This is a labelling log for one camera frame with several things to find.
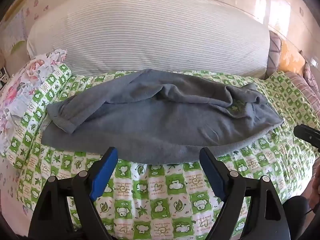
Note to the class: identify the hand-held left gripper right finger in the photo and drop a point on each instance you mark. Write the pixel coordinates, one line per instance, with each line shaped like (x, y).
(212, 172)

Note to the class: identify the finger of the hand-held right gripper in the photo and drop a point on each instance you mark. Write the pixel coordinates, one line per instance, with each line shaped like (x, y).
(308, 136)

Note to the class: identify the floral ruffled pillow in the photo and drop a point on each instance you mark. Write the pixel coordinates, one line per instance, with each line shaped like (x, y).
(22, 87)

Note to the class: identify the orange pillow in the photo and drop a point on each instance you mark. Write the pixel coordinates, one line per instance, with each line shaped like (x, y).
(291, 58)

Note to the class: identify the grey pink patterned pillow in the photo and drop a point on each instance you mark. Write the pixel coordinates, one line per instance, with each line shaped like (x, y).
(273, 55)

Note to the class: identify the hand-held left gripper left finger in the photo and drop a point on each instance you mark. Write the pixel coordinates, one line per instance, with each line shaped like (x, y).
(105, 172)

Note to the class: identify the pink plaid cloth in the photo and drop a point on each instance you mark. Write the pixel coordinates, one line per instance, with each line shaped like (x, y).
(306, 90)

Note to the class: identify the white flowered bed sheet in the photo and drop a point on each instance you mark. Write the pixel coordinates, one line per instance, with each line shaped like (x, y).
(7, 180)

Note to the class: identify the folded green printed quilt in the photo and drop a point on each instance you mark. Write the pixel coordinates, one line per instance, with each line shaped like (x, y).
(50, 85)

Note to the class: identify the grey pants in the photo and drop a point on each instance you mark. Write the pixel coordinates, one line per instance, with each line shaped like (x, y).
(160, 125)

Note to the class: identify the person's dark clothed leg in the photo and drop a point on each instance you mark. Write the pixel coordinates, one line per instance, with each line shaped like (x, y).
(296, 217)

